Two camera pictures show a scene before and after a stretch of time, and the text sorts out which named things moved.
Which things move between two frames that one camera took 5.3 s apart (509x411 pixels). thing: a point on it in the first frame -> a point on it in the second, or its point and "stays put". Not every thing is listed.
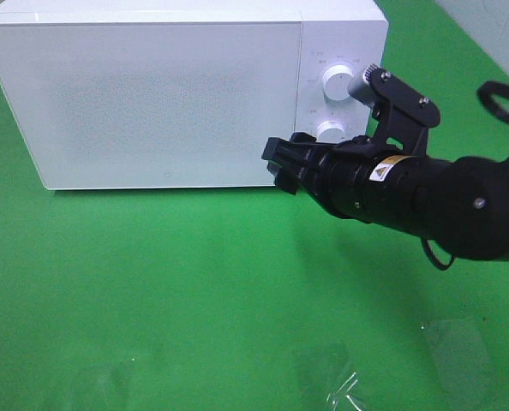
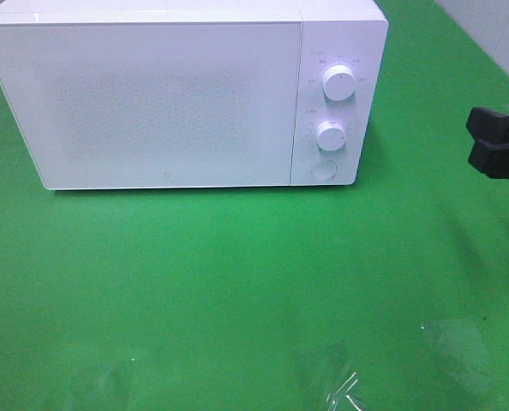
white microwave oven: [178, 93] stays put
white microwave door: [150, 104] stays put
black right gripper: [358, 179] -> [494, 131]
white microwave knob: [330, 132] stays put
